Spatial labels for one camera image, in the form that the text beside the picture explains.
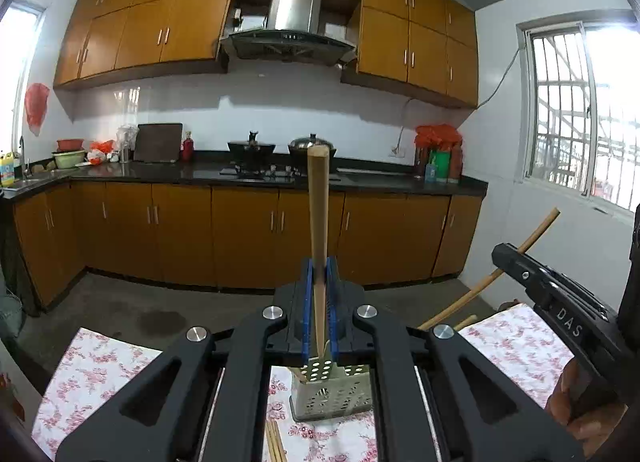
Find red bag over bottles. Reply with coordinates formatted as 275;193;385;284
415;123;464;151

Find orange kitchen cabinets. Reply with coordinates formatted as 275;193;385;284
52;0;480;110
12;179;486;310

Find white wall cable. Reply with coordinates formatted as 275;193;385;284
398;47;522;149

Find green perforated utensil holder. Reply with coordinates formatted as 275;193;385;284
290;359;376;423

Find black kitchen countertop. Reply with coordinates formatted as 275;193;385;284
0;149;488;199

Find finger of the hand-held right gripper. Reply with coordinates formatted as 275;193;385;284
491;242;561;310

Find black wok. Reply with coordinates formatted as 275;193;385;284
227;131;277;164

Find orange lower kitchen cabinets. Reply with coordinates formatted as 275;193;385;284
12;179;486;310

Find green basin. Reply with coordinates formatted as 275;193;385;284
52;150;87;169

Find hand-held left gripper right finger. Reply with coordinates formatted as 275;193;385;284
326;256;586;462

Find orange upper kitchen cabinets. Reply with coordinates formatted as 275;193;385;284
52;0;480;110

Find sliding window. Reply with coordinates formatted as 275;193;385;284
0;0;46;178

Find clear plastic bag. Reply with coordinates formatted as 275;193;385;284
116;125;138;163

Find floral tablecloth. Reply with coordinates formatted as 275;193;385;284
32;302;576;462

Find yellow detergent bottle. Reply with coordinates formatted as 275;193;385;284
0;152;17;188

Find black gas stove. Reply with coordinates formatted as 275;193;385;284
220;164;342;181

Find steel range hood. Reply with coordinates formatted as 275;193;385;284
219;0;359;68

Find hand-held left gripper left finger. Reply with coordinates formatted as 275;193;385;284
55;259;316;462

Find pot with steel lid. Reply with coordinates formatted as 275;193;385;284
288;133;337;161

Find orange plastic bag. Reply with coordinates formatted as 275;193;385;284
89;140;116;163

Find green container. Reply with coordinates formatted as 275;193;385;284
429;149;452;183

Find dark cutting board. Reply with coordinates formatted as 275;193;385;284
133;123;184;164

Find person's right hand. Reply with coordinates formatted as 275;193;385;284
545;357;628;458

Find barred window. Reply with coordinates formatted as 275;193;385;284
517;17;640;215

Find red hanging plastic bag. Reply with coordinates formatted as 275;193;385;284
25;83;51;136

